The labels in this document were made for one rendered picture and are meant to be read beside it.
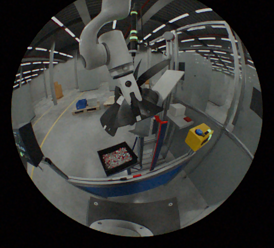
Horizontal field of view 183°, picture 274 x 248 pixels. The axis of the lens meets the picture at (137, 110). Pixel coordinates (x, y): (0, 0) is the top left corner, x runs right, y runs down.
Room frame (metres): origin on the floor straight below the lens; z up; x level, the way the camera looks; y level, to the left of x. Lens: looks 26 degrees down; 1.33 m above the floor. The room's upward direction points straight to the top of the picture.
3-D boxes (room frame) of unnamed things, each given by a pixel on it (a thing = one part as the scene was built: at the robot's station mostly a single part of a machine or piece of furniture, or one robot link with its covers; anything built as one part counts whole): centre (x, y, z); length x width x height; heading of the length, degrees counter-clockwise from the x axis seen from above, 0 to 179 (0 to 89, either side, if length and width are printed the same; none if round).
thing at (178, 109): (0.89, -0.48, 0.92); 0.17 x 0.16 x 0.11; 107
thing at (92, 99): (3.03, 1.79, 0.31); 0.60 x 0.42 x 0.33; 24
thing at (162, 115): (0.77, -0.26, 0.58); 0.09 x 0.05 x 1.15; 17
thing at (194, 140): (0.28, -0.37, 1.02); 0.16 x 0.10 x 0.11; 107
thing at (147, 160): (0.73, -0.13, 0.04); 0.62 x 0.45 x 0.08; 107
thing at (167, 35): (1.11, -0.42, 1.88); 0.16 x 0.07 x 0.16; 52
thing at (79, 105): (2.83, 2.25, 0.25); 0.60 x 0.41 x 0.22; 24
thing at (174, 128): (0.81, -0.47, 0.42); 0.04 x 0.04 x 0.83; 17
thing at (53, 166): (0.04, 0.42, 0.96); 0.03 x 0.03 x 0.20; 17
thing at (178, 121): (0.81, -0.47, 0.85); 0.36 x 0.24 x 0.03; 17
